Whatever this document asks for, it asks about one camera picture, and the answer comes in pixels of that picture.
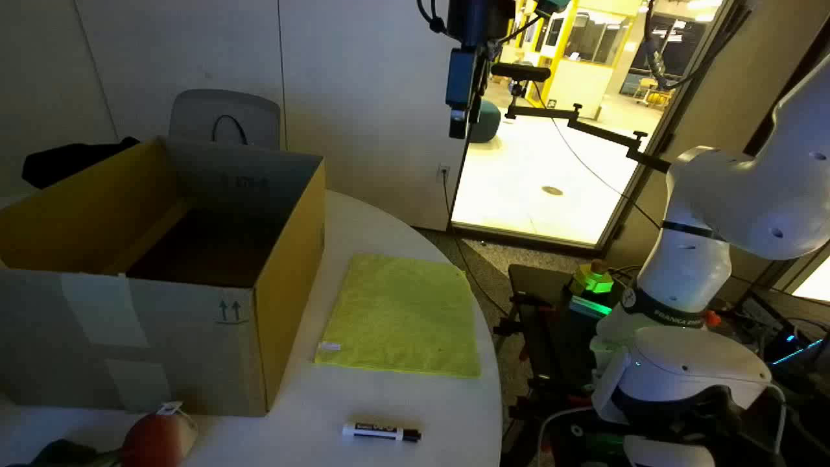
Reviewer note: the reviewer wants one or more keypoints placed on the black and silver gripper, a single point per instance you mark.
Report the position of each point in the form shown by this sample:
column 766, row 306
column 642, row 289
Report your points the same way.
column 461, row 78

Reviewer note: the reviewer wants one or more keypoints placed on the yellow microfibre towel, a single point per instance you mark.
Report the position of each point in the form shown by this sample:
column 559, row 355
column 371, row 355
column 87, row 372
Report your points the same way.
column 398, row 315

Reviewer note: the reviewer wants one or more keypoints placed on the black marker with white label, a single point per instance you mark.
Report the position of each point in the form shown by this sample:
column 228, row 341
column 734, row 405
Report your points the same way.
column 380, row 430

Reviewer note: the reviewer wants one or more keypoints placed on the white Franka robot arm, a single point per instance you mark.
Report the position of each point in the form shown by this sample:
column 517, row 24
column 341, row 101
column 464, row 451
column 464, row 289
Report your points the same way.
column 734, row 191

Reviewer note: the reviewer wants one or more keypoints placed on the green lit control box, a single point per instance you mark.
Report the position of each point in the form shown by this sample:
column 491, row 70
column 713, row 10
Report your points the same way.
column 592, row 283

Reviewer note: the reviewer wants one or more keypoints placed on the open brown cardboard box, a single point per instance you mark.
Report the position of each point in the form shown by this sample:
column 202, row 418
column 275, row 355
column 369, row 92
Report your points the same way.
column 285, row 285

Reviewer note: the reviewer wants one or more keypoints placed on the white plastic chair back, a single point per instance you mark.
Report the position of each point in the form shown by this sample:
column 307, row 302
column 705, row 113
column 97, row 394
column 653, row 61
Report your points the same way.
column 194, row 117

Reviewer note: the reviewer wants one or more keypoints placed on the black cloth bag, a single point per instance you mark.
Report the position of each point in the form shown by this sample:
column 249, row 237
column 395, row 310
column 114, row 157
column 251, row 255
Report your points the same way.
column 61, row 159

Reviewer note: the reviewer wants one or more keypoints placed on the red round object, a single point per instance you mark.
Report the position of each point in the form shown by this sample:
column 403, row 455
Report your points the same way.
column 155, row 442

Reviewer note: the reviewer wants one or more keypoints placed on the dark green object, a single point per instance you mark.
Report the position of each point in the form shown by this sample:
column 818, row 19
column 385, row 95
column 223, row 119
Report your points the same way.
column 67, row 455

